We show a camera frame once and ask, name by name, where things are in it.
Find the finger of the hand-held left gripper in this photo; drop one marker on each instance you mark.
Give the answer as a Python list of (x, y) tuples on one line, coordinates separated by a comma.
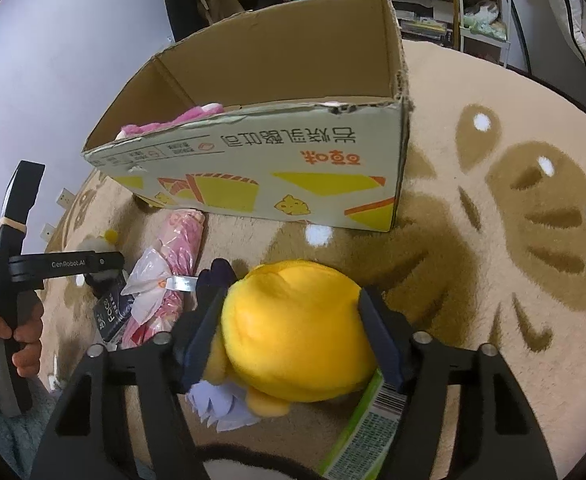
[(100, 282)]

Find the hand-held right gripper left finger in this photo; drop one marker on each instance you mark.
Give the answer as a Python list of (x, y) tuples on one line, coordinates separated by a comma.
[(198, 345)]

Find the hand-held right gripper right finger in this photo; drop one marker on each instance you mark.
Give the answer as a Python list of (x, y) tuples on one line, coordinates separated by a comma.
[(383, 345)]

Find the small black box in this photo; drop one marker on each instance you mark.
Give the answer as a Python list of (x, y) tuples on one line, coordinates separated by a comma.
[(113, 317)]

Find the white fluffy plush toy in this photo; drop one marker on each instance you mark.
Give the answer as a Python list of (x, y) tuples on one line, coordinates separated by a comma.
[(93, 246)]

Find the purple-haired plush doll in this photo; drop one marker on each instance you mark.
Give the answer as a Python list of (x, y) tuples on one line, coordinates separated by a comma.
[(223, 407)]

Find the yellow plush toy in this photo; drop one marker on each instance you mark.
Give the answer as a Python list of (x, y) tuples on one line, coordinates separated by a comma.
[(293, 330)]

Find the pink cloth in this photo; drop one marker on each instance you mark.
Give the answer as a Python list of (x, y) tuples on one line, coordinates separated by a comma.
[(185, 240)]

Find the pink plush toy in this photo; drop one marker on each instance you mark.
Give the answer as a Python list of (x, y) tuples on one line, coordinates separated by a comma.
[(173, 121)]

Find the printed cardboard box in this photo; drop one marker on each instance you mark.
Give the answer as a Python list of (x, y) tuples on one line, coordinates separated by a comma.
[(298, 160)]

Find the pale green soft pouch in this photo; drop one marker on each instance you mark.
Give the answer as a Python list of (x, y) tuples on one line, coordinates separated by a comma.
[(483, 20)]

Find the person's left hand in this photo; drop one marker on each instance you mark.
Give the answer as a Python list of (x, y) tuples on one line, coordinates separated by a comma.
[(28, 345)]

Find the white plastic bag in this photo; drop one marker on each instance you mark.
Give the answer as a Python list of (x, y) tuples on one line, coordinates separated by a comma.
[(145, 280)]

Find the green carton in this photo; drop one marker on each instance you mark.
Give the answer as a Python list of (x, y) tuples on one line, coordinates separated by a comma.
[(363, 435)]

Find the beige patterned rug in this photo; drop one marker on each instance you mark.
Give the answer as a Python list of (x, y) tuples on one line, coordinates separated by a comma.
[(473, 310)]

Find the black hanging coat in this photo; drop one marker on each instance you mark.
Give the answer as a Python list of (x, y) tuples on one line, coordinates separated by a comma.
[(185, 10)]

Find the stack of magazines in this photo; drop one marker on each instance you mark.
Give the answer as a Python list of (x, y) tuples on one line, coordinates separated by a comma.
[(423, 22)]

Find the wooden shelf unit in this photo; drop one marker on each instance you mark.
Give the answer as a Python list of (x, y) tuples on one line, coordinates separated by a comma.
[(456, 15)]

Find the white wall socket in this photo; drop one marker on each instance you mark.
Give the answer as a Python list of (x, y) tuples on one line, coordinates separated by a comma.
[(64, 197), (48, 232)]

